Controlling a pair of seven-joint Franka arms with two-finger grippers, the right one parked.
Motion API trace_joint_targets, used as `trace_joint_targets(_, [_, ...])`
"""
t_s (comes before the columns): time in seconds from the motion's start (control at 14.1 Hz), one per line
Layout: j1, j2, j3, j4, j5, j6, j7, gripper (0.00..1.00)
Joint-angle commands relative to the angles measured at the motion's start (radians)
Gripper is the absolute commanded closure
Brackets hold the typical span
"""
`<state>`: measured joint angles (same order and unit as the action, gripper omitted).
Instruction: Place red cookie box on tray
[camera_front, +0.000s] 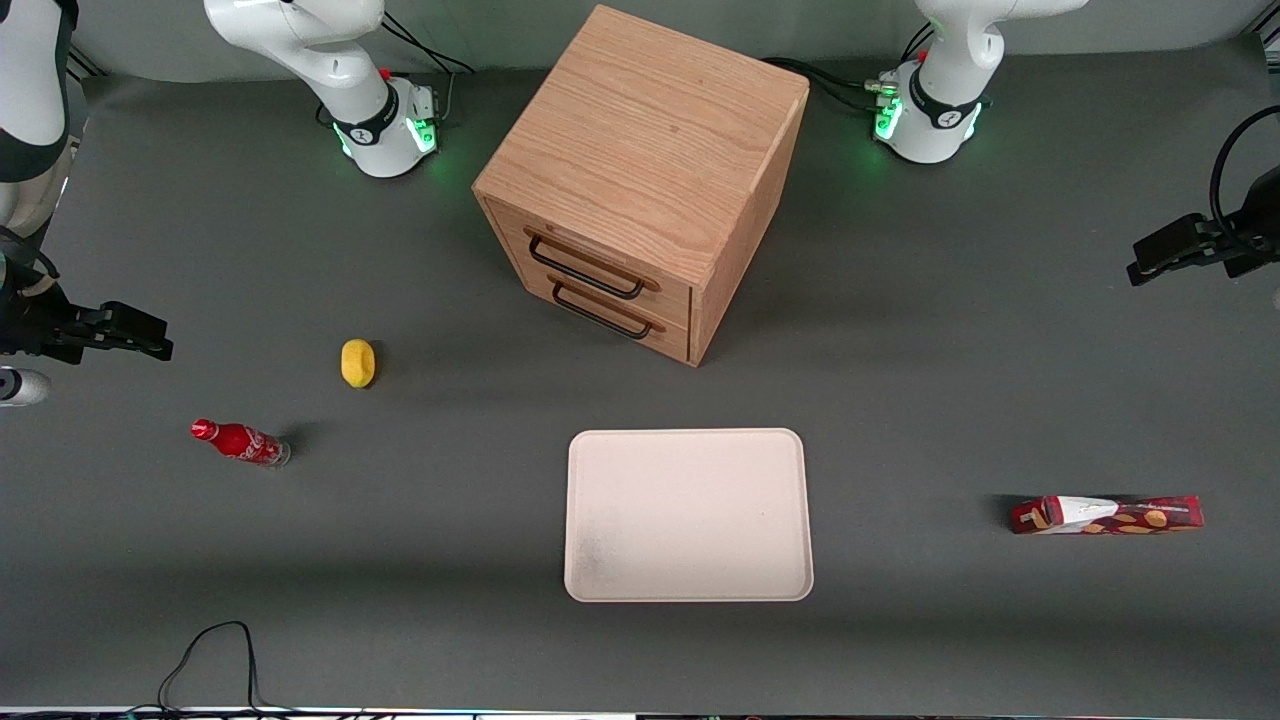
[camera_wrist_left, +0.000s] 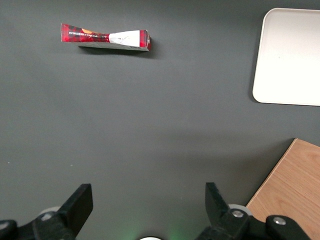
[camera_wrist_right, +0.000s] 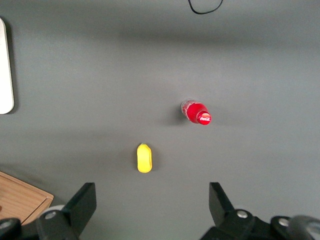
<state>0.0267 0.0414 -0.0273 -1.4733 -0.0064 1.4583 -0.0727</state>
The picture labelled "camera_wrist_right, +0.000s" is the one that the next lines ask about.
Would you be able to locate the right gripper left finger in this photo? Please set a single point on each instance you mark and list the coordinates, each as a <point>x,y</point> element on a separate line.
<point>75,215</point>

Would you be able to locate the yellow lemon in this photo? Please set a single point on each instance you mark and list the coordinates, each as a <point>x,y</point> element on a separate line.
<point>144,158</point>

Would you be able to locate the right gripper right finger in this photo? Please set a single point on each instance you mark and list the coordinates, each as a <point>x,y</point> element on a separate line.
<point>225,215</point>

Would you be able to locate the red cola bottle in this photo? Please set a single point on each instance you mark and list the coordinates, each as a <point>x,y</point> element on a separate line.
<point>195,112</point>

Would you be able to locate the white rectangular plastic tray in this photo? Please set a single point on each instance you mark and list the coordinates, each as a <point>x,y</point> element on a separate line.
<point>5,75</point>

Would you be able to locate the wooden two-drawer cabinet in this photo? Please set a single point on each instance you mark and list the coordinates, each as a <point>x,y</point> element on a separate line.
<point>20,197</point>

